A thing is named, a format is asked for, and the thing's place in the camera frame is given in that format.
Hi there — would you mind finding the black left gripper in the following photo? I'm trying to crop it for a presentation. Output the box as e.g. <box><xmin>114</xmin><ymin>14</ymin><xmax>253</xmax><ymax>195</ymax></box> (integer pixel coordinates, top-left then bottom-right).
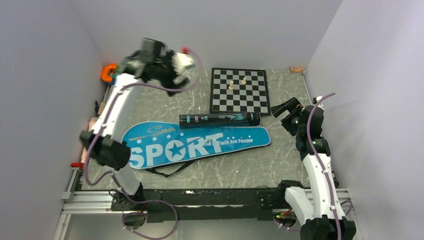
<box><xmin>153</xmin><ymin>50</ymin><xmax>190</xmax><ymax>97</ymax></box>

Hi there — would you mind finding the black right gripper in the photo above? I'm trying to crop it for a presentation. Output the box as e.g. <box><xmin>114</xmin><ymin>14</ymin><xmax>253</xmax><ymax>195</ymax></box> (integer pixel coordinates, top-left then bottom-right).
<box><xmin>271</xmin><ymin>97</ymin><xmax>306</xmax><ymax>136</ymax></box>

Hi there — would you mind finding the black shuttlecock tube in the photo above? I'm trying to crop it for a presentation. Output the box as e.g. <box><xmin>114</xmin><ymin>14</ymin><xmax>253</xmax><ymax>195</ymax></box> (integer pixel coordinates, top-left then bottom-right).
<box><xmin>178</xmin><ymin>112</ymin><xmax>262</xmax><ymax>129</ymax></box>

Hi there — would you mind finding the blue racket bag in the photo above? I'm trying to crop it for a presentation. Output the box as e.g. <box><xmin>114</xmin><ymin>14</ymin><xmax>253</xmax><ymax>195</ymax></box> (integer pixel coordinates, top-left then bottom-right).
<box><xmin>121</xmin><ymin>121</ymin><xmax>271</xmax><ymax>170</ymax></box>

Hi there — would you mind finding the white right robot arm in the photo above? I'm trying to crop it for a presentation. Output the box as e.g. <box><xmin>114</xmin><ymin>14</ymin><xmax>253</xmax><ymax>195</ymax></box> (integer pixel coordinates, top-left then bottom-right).
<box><xmin>271</xmin><ymin>96</ymin><xmax>357</xmax><ymax>240</ymax></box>

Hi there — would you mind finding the tan wooden arch block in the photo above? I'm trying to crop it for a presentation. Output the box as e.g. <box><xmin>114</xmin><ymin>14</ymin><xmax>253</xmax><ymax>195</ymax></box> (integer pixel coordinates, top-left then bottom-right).
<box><xmin>289</xmin><ymin>66</ymin><xmax>305</xmax><ymax>74</ymax></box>

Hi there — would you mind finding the orange magnet toy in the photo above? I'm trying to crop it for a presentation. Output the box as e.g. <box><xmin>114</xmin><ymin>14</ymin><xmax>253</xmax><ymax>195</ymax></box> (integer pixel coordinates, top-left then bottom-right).
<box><xmin>100</xmin><ymin>63</ymin><xmax>118</xmax><ymax>84</ymax></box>

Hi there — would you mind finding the black white chessboard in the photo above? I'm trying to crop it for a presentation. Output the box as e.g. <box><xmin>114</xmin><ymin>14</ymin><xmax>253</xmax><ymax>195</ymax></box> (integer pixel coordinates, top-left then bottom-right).
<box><xmin>209</xmin><ymin>67</ymin><xmax>271</xmax><ymax>116</ymax></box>

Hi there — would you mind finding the cream chess pawn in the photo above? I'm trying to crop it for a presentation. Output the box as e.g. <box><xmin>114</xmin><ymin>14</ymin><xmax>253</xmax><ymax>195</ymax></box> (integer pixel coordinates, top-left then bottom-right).
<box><xmin>228</xmin><ymin>80</ymin><xmax>234</xmax><ymax>90</ymax></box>

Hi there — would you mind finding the red clamp piece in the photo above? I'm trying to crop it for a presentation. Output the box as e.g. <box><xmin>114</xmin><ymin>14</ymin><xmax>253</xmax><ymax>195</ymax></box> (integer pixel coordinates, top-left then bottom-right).
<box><xmin>70</xmin><ymin>162</ymin><xmax>85</xmax><ymax>171</ymax></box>

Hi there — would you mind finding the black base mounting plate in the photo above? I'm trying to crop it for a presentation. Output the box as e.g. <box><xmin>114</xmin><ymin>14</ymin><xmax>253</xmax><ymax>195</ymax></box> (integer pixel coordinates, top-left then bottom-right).
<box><xmin>108</xmin><ymin>186</ymin><xmax>290</xmax><ymax>223</ymax></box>

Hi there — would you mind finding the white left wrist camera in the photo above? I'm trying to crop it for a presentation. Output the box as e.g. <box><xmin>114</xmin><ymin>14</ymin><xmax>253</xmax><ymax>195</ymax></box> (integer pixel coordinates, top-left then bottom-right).
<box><xmin>171</xmin><ymin>47</ymin><xmax>195</xmax><ymax>84</ymax></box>

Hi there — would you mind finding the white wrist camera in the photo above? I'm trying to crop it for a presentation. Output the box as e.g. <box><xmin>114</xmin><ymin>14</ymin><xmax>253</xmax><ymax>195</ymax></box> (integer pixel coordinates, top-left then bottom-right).
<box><xmin>312</xmin><ymin>96</ymin><xmax>323</xmax><ymax>105</ymax></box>
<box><xmin>171</xmin><ymin>47</ymin><xmax>195</xmax><ymax>84</ymax></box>

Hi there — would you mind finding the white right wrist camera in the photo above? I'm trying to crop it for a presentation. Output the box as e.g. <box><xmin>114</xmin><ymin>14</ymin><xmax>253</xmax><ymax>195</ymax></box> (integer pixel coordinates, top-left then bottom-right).
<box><xmin>312</xmin><ymin>96</ymin><xmax>323</xmax><ymax>105</ymax></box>

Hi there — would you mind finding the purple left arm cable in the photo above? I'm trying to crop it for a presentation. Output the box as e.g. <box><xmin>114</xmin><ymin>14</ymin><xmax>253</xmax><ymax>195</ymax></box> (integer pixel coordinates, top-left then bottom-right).
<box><xmin>82</xmin><ymin>47</ymin><xmax>203</xmax><ymax>240</ymax></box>

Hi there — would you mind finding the beige wooden handle tool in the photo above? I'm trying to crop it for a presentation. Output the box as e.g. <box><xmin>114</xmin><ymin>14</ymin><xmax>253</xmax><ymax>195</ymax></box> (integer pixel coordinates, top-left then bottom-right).
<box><xmin>80</xmin><ymin>100</ymin><xmax>108</xmax><ymax>166</ymax></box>

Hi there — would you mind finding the aluminium frame rail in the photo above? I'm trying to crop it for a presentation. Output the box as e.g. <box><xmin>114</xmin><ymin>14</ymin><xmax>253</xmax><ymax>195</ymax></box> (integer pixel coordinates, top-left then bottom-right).
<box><xmin>53</xmin><ymin>167</ymin><xmax>113</xmax><ymax>240</ymax></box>

